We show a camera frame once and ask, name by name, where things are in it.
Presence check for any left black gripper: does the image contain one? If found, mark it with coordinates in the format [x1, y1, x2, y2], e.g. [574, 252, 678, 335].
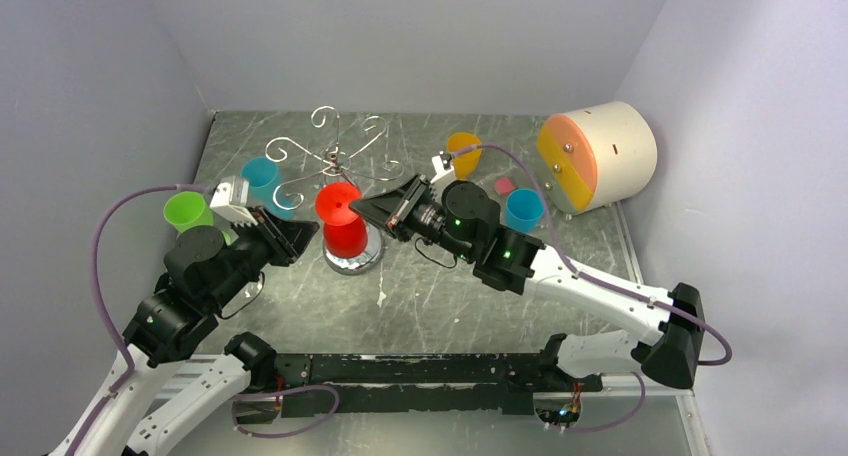
[207, 202, 320, 308]

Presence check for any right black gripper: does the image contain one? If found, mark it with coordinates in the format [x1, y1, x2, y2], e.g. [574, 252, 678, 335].
[350, 173, 476, 262]

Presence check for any red plastic wine glass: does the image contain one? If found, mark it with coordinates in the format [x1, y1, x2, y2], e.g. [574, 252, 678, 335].
[315, 182, 368, 259]

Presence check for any blue plastic wine glass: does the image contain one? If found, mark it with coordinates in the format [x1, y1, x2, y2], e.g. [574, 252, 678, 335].
[504, 188, 545, 233]
[240, 157, 293, 219]

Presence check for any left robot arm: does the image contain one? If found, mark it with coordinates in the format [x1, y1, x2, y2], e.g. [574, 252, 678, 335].
[53, 207, 320, 455]

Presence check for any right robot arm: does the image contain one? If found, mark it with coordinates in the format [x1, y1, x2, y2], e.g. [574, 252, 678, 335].
[349, 176, 705, 390]

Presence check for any chrome wine glass rack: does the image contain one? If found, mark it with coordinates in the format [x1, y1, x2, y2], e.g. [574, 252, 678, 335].
[264, 105, 405, 276]

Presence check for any orange plastic wine glass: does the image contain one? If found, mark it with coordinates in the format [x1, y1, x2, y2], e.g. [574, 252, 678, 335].
[446, 132, 482, 180]

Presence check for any green plastic wine glass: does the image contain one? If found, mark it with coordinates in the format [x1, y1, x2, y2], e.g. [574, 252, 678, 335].
[163, 191, 215, 234]

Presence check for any pink small block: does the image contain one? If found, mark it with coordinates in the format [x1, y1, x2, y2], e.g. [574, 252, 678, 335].
[494, 177, 516, 198]

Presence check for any cream cylinder with orange face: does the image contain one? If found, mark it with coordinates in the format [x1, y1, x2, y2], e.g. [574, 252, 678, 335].
[535, 101, 658, 215]

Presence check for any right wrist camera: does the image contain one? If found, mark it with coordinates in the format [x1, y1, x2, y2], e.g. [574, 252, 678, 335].
[431, 151, 456, 185]

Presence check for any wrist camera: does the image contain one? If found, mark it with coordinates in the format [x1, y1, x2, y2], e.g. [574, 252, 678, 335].
[209, 176, 257, 226]
[431, 151, 456, 185]

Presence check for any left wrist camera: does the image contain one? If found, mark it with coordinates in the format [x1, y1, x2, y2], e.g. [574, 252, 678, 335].
[209, 176, 257, 226]

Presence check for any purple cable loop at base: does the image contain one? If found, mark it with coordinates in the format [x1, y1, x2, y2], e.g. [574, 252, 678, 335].
[231, 385, 342, 440]

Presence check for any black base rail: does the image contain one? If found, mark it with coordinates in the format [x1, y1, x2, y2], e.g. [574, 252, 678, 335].
[249, 352, 603, 418]

